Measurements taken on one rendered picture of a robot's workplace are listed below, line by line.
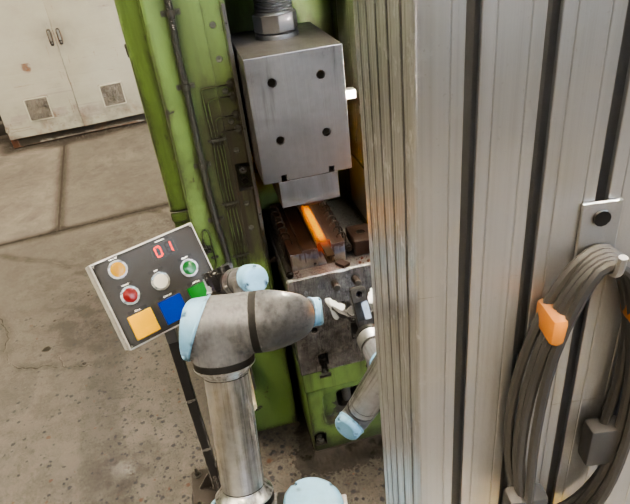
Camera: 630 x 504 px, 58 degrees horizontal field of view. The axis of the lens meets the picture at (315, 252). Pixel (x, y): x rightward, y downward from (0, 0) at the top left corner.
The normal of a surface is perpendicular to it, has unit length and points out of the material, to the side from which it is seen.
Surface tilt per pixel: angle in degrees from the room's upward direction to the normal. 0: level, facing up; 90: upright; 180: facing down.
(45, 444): 0
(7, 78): 90
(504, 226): 90
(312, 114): 90
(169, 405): 0
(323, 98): 90
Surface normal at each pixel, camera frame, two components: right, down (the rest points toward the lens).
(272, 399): 0.23, 0.49
